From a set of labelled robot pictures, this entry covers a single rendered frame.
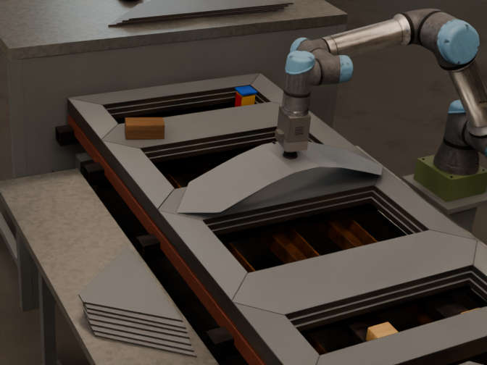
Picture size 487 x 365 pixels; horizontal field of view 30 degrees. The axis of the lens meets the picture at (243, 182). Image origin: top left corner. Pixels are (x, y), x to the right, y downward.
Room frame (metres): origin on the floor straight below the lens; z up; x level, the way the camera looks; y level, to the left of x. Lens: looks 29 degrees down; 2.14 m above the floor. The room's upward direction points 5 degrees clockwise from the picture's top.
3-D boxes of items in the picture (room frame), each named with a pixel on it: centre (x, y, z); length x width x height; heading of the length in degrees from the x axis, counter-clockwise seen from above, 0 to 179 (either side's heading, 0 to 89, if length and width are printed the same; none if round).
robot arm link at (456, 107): (2.74, -0.71, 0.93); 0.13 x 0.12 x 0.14; 28
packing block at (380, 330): (1.73, -0.36, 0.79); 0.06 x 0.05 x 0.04; 120
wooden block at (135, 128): (2.55, 0.32, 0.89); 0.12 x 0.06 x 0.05; 103
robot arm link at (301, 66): (2.30, -0.13, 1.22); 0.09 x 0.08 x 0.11; 118
